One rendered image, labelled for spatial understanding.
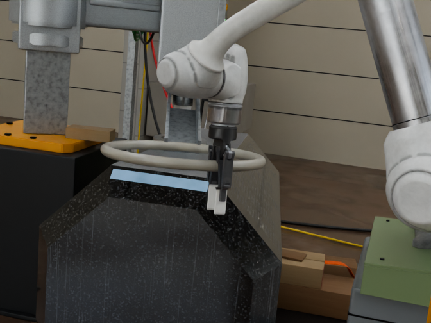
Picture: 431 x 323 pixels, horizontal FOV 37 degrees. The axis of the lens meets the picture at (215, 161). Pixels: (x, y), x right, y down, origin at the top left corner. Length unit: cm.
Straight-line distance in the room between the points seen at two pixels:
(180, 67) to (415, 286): 69
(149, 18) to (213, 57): 154
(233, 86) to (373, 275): 60
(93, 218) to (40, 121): 99
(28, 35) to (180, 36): 77
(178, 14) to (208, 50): 92
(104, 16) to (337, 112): 468
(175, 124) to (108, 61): 580
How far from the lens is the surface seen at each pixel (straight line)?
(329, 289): 315
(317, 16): 731
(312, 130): 735
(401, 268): 131
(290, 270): 312
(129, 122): 506
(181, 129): 227
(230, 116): 164
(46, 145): 279
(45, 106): 295
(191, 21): 241
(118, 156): 174
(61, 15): 286
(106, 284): 212
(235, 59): 163
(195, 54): 150
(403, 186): 120
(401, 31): 127
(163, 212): 198
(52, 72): 294
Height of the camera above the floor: 128
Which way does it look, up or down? 11 degrees down
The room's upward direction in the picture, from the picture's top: 5 degrees clockwise
